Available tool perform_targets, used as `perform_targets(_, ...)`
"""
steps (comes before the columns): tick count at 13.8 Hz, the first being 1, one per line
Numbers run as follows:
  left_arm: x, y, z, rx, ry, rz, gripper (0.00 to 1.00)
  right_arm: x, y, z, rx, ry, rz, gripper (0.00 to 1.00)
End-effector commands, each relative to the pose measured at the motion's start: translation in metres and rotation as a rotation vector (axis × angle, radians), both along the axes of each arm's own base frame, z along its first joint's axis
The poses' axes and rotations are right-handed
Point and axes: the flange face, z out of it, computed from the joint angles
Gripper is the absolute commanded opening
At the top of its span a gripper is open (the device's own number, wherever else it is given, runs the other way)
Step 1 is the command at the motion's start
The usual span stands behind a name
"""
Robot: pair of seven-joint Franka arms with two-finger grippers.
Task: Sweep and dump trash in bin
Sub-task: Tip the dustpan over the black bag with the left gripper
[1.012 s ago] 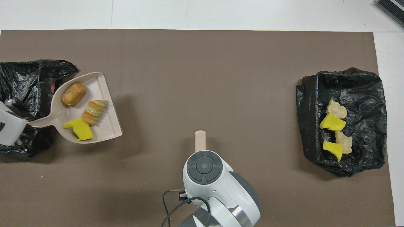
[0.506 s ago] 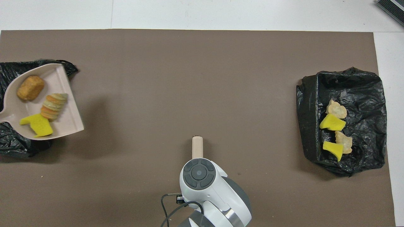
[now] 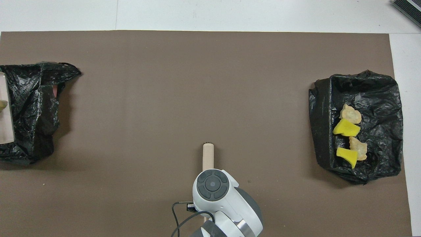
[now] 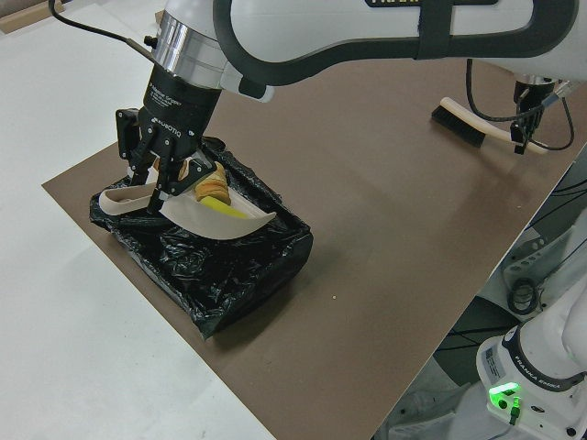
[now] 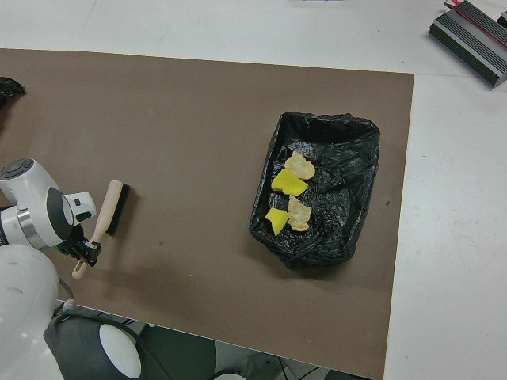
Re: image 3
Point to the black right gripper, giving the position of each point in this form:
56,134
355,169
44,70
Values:
191,207

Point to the right black trash bag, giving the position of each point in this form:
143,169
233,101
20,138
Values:
378,108

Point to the crumpled black trash bag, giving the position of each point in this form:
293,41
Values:
33,98

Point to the golden striped croissant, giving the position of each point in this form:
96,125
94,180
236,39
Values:
350,114

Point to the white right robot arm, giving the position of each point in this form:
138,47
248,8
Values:
227,204

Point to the dark ribbed grey object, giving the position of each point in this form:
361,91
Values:
409,10

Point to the beige hand brush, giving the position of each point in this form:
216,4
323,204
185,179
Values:
208,158

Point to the beige plastic dustpan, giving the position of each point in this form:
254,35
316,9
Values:
6,128

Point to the pink plastic bin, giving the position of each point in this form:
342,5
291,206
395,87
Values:
56,90

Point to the pale bread piece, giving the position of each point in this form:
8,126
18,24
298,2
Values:
359,148

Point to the rounded yellow sponge piece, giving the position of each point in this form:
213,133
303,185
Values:
346,128

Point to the large brown table mat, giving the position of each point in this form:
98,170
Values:
210,49

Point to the brown cork-like piece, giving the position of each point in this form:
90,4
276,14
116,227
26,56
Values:
2,105

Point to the notched yellow sponge piece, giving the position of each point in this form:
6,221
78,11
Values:
347,156

